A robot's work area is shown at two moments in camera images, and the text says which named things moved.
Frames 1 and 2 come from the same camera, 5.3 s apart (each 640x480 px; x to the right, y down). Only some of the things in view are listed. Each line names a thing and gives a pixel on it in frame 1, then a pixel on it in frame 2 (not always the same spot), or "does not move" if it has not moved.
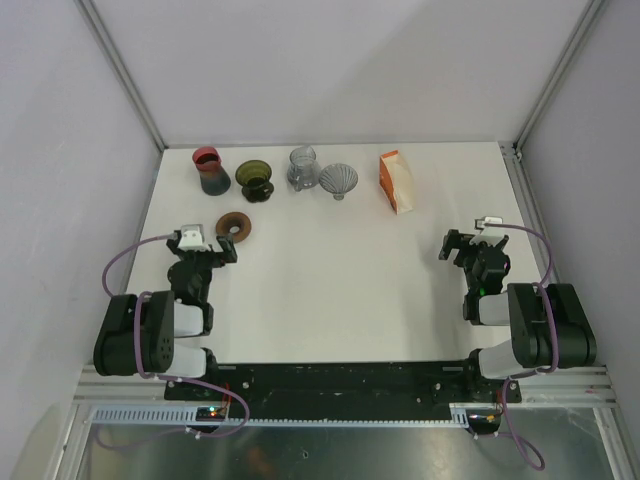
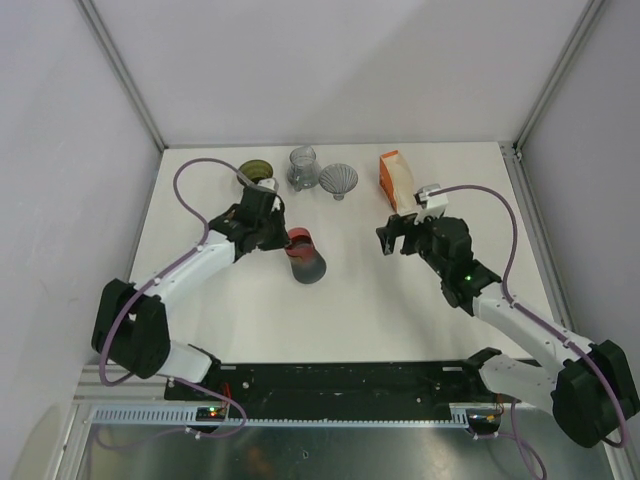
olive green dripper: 255,178 does not move
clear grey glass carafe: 303,170 does not move
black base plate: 345,385 does not move
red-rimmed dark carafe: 214,178 to 308,263
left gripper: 217,257 to 282,238
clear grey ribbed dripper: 338,179 does not move
